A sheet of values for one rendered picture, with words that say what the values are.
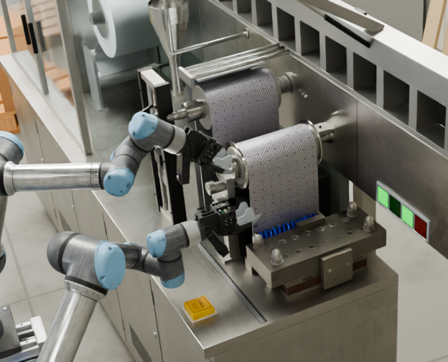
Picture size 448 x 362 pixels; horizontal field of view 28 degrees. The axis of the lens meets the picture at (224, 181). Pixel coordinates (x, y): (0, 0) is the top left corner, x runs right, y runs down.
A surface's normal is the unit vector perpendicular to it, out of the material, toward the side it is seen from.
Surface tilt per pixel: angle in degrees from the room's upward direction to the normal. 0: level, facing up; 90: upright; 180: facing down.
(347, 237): 0
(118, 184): 90
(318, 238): 0
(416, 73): 90
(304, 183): 90
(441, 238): 90
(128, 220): 0
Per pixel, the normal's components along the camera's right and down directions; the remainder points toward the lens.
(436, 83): -0.90, 0.29
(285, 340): 0.43, 0.44
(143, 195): -0.08, -0.85
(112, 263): 0.89, 0.08
